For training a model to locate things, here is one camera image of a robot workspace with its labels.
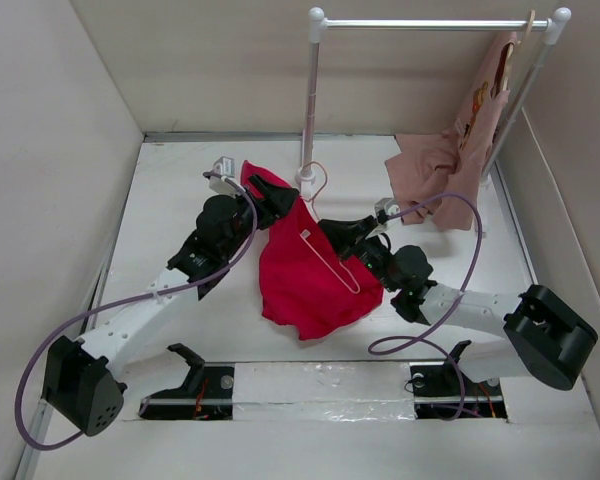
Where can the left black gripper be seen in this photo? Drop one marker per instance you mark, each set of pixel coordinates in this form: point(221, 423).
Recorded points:
point(277, 201)

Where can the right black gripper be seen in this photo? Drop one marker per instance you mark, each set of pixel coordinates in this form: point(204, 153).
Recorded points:
point(344, 233)

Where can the pink wire hanger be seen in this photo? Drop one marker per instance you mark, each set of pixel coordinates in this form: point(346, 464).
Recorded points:
point(321, 250)

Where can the red t shirt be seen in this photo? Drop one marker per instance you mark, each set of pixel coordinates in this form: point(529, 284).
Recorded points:
point(298, 290)

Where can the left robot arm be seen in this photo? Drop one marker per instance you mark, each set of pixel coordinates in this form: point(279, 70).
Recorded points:
point(83, 376)

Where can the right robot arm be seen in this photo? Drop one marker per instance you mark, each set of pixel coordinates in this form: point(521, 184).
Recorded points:
point(536, 333)

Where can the pink shirt on floor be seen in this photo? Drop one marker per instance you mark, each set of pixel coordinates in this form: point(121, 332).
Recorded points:
point(422, 168)

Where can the hanging pink printed shirt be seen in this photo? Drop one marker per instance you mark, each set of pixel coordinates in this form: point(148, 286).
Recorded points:
point(475, 125)

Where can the wooden hanger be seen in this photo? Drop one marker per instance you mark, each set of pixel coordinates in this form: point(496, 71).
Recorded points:
point(513, 52)

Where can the white clothes rack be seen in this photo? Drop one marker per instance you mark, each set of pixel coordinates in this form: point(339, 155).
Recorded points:
point(551, 30)

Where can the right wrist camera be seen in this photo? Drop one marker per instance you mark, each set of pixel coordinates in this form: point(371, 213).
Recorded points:
point(385, 210)

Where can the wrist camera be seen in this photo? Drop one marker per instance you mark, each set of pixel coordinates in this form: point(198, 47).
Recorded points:
point(223, 167)
point(385, 210)

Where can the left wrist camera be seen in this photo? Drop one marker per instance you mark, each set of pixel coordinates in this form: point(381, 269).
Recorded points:
point(223, 167)

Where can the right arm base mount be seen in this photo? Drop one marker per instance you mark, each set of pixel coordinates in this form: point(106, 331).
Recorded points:
point(441, 391)

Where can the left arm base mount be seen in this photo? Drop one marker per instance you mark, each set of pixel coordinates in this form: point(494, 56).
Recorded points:
point(205, 394)

